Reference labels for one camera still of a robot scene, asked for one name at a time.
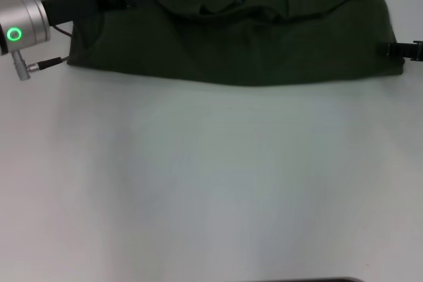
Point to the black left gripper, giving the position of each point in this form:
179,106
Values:
79,2

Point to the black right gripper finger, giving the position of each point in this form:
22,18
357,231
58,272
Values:
400,49

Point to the dark green FREE t-shirt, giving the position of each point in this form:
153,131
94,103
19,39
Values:
264,41

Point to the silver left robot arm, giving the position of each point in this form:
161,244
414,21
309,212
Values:
23,21

